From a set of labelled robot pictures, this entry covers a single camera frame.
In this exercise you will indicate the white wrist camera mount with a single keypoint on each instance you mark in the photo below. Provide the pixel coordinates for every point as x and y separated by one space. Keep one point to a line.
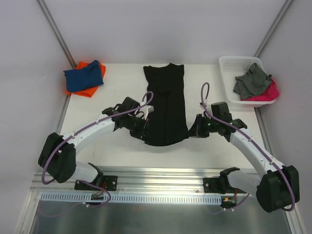
147 110
206 109

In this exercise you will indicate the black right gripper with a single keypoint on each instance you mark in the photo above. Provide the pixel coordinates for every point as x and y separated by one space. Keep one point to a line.
196 127

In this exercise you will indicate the black t shirt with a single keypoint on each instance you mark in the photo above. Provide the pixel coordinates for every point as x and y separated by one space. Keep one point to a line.
167 123

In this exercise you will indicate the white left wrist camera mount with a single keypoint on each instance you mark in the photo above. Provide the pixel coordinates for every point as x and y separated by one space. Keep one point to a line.
147 110

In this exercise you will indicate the grey green t shirt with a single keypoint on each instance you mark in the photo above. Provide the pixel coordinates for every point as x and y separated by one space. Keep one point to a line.
254 83

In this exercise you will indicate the corner aluminium post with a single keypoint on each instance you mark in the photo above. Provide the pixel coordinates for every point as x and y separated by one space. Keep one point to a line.
274 26
55 30

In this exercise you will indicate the white slotted cable duct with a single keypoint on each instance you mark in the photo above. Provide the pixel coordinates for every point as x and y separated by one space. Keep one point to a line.
133 198

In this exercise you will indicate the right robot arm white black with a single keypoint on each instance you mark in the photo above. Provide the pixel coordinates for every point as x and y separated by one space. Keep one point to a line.
276 186

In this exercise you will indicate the blue t shirt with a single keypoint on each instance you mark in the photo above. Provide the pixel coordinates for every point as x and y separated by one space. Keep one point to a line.
83 78

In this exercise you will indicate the pink t shirt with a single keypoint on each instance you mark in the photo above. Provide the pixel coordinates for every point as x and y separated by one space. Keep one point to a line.
269 95

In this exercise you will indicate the left corner aluminium post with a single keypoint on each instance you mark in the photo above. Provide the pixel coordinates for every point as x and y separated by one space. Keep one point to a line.
55 30

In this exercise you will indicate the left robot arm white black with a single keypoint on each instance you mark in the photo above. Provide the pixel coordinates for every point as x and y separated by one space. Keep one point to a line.
58 158

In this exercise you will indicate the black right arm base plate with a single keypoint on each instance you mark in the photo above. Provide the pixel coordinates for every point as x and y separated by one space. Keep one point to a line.
220 186

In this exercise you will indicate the aluminium mounting rail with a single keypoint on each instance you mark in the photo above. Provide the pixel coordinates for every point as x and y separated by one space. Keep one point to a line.
135 180

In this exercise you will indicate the white plastic laundry basket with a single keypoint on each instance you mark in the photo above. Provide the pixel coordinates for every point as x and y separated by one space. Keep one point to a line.
234 66

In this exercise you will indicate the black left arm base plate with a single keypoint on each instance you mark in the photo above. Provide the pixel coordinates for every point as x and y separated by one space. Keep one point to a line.
108 182

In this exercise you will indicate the right corner aluminium post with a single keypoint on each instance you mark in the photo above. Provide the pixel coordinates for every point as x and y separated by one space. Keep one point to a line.
274 26

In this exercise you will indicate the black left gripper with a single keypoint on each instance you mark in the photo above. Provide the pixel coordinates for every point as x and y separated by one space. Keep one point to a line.
140 130

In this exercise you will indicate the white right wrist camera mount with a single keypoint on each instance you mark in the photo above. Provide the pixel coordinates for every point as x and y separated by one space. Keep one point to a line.
206 109

